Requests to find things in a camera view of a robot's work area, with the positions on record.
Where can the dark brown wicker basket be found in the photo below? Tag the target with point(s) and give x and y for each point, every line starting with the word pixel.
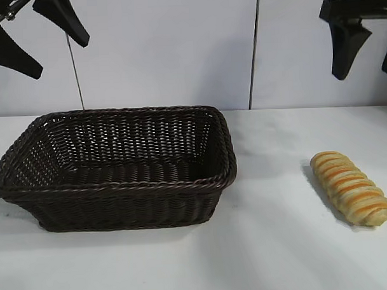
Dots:
pixel 119 201

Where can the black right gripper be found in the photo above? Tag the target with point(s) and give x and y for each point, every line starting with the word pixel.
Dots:
pixel 373 5

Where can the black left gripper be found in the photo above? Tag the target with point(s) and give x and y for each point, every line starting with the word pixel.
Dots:
pixel 7 13

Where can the long striped bread loaf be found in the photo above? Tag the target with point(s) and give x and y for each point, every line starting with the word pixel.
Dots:
pixel 351 190

